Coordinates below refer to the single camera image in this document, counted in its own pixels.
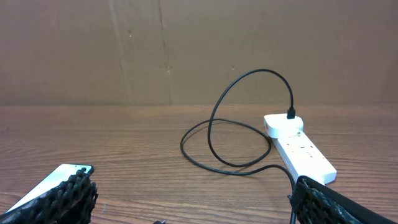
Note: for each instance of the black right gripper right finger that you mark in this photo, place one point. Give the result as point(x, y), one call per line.
point(315, 203)

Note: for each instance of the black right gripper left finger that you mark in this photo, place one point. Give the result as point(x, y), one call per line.
point(70, 202)

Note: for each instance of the Samsung Galaxy smartphone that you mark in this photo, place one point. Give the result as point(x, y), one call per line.
point(58, 175)

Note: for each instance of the white power strip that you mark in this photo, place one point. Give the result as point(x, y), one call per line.
point(302, 157)

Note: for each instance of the cardboard backdrop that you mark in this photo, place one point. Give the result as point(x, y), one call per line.
point(188, 52)

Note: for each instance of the white wall charger adapter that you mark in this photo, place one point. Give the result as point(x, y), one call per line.
point(279, 126)

